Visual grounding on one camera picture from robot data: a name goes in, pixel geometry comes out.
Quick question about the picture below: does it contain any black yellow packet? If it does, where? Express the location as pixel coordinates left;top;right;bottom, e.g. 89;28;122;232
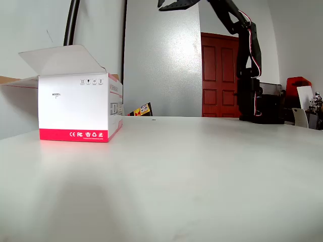
126;102;154;117

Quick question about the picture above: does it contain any small open cardboard box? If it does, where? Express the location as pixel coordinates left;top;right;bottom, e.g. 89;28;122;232
0;44;124;144

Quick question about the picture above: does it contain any frosted glass partition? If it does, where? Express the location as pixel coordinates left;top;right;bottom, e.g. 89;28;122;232
125;0;202;117

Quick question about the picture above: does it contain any red wooden door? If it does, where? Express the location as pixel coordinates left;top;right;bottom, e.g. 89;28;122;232
201;32;240;118

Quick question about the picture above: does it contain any red 3D printer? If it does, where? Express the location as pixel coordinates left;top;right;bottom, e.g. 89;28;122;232
286;76;313;124

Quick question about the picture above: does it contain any white flat panel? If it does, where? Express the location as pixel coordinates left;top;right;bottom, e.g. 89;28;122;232
296;85;315;111

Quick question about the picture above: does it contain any white chair back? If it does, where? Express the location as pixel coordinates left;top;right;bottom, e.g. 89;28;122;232
292;107;309;129

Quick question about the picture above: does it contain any black partition frame post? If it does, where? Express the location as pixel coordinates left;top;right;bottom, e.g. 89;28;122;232
122;0;128;116

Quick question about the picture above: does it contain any black camera stand pole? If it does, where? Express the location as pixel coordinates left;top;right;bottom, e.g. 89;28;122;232
63;0;81;47

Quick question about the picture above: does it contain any red white servo cable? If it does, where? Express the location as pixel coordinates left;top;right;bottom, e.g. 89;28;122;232
238;10;263;117

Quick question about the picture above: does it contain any dark transparent enclosure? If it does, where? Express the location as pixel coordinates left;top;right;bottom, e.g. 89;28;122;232
258;81;287;124

